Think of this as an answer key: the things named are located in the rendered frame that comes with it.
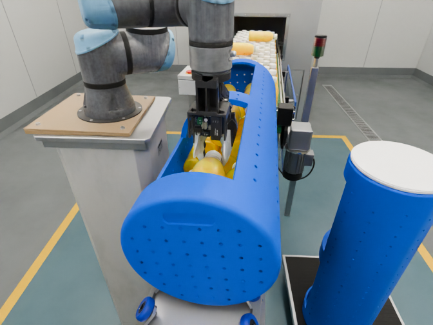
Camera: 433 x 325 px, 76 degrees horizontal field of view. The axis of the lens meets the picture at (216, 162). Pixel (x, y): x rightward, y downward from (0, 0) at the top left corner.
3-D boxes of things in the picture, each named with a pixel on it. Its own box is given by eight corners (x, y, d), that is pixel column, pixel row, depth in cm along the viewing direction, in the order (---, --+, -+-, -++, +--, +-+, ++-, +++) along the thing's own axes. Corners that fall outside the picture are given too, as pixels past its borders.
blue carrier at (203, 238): (141, 300, 58) (95, 195, 43) (213, 123, 130) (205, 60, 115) (279, 315, 53) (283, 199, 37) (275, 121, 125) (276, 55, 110)
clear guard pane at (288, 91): (283, 175, 176) (294, 102, 150) (279, 122, 241) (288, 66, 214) (283, 175, 176) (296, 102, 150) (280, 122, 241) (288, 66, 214)
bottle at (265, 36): (249, 40, 214) (274, 41, 211) (248, 41, 208) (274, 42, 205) (249, 30, 210) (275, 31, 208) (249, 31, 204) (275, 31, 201)
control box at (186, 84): (178, 95, 144) (177, 75, 138) (188, 82, 160) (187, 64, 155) (197, 95, 142) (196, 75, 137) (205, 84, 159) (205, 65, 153)
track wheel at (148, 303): (141, 314, 51) (150, 318, 51) (150, 291, 54) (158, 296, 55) (130, 321, 53) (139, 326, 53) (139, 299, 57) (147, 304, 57)
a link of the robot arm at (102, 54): (79, 75, 82) (67, 24, 75) (125, 70, 88) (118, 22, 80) (84, 86, 73) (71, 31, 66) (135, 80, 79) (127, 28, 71)
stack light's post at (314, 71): (284, 215, 211) (311, 68, 150) (283, 211, 214) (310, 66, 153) (289, 216, 210) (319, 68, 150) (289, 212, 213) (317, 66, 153)
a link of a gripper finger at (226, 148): (218, 178, 58) (211, 139, 53) (223, 162, 63) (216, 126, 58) (233, 177, 57) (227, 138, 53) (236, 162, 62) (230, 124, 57)
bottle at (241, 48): (224, 39, 168) (256, 40, 166) (225, 46, 175) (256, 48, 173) (223, 49, 167) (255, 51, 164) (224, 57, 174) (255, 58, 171)
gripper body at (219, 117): (187, 140, 52) (183, 77, 46) (196, 121, 59) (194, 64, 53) (227, 144, 51) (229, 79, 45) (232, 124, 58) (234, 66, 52)
